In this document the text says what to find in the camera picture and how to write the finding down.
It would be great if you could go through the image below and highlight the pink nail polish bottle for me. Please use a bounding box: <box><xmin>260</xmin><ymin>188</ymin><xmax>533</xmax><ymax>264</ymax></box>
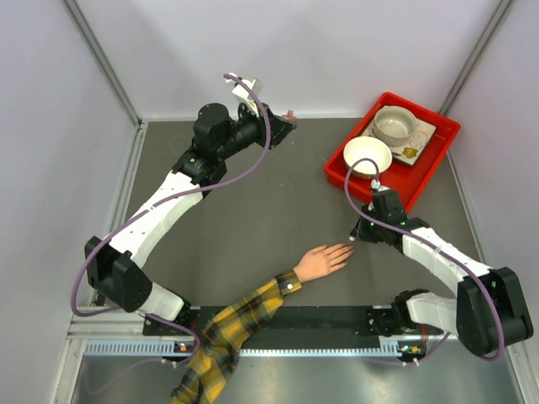
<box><xmin>281</xmin><ymin>110</ymin><xmax>297</xmax><ymax>122</ymax></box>

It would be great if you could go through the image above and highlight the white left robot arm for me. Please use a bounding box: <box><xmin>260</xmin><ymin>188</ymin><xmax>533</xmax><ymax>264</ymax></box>
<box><xmin>84</xmin><ymin>103</ymin><xmax>297</xmax><ymax>334</ymax></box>

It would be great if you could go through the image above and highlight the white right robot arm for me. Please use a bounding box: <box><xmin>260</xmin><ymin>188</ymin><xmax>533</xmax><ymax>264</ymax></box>
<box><xmin>350</xmin><ymin>187</ymin><xmax>534</xmax><ymax>358</ymax></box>

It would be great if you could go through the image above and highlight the mannequin hand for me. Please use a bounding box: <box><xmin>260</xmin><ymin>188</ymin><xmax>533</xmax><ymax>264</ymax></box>
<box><xmin>294</xmin><ymin>243</ymin><xmax>354</xmax><ymax>284</ymax></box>

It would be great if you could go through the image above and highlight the red plastic bin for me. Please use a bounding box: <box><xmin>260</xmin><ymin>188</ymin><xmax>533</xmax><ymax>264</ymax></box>
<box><xmin>323</xmin><ymin>92</ymin><xmax>461</xmax><ymax>212</ymax></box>

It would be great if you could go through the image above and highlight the white tape roll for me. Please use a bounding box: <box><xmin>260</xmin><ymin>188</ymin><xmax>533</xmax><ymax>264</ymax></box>
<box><xmin>343</xmin><ymin>136</ymin><xmax>392</xmax><ymax>178</ymax></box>

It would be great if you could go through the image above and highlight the square floral saucer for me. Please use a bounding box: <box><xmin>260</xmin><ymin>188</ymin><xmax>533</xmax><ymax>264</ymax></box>
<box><xmin>361</xmin><ymin>119</ymin><xmax>436</xmax><ymax>166</ymax></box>

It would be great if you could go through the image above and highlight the beige ceramic cup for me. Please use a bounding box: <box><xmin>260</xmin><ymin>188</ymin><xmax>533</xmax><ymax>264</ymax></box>
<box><xmin>373</xmin><ymin>106</ymin><xmax>419</xmax><ymax>146</ymax></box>

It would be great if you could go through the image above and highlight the yellow plaid sleeve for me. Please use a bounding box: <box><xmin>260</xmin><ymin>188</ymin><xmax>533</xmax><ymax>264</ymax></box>
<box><xmin>170</xmin><ymin>271</ymin><xmax>302</xmax><ymax>403</ymax></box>

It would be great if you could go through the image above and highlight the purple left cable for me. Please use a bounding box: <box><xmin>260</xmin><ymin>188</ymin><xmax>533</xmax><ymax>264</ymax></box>
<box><xmin>69</xmin><ymin>72</ymin><xmax>270</xmax><ymax>317</ymax></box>

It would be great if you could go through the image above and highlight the purple cable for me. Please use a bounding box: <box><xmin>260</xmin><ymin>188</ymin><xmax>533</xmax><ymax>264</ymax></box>
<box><xmin>69</xmin><ymin>72</ymin><xmax>270</xmax><ymax>317</ymax></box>
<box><xmin>344</xmin><ymin>157</ymin><xmax>506</xmax><ymax>363</ymax></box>

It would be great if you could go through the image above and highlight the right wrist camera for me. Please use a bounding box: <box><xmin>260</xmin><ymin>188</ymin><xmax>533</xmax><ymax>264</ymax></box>
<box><xmin>371</xmin><ymin>178</ymin><xmax>388</xmax><ymax>196</ymax></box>

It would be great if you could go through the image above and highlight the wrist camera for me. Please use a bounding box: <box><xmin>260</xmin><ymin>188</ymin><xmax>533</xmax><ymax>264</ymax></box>
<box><xmin>226</xmin><ymin>72</ymin><xmax>262</xmax><ymax>117</ymax></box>
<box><xmin>371</xmin><ymin>178</ymin><xmax>388</xmax><ymax>196</ymax></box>

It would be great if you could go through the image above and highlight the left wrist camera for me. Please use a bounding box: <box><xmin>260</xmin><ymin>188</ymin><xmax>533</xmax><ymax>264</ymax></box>
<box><xmin>226</xmin><ymin>72</ymin><xmax>262</xmax><ymax>117</ymax></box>

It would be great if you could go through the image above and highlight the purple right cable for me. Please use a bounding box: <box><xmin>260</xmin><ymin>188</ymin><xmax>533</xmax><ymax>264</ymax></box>
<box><xmin>344</xmin><ymin>157</ymin><xmax>506</xmax><ymax>363</ymax></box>

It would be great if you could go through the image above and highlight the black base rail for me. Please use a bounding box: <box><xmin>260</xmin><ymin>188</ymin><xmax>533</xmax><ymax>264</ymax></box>
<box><xmin>142</xmin><ymin>305</ymin><xmax>447</xmax><ymax>350</ymax></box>

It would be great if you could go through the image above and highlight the slotted cable duct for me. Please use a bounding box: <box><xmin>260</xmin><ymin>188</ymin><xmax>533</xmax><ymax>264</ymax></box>
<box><xmin>83</xmin><ymin>338</ymin><xmax>405</xmax><ymax>359</ymax></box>

